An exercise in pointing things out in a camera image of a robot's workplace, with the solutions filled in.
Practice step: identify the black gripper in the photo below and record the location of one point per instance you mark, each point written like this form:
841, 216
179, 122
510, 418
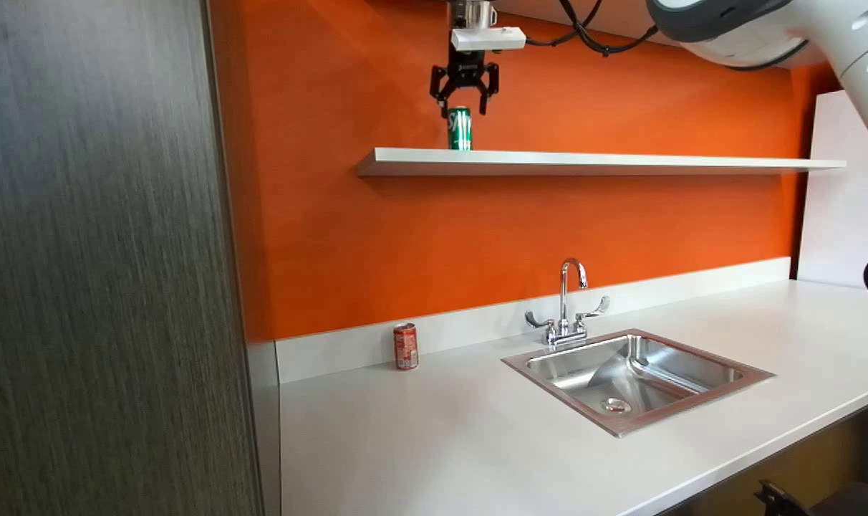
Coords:
464, 70

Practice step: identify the green Sprite can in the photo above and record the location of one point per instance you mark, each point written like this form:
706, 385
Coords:
458, 129

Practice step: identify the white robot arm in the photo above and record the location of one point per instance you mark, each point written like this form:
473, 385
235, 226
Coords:
729, 31

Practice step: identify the red soda can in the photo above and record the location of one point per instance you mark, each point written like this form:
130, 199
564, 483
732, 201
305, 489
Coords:
405, 345

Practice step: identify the chrome faucet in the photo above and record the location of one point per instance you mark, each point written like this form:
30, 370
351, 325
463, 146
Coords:
569, 325

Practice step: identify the stainless steel sink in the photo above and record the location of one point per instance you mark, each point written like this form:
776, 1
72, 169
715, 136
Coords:
633, 378

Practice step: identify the white board panel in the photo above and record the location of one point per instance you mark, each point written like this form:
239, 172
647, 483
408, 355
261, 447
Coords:
834, 226

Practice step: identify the dark wood cabinet panel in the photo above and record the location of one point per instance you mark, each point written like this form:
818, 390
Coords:
125, 381

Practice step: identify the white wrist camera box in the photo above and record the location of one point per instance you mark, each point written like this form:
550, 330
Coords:
488, 37

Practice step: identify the white wall shelf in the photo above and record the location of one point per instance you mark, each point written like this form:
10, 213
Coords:
395, 162

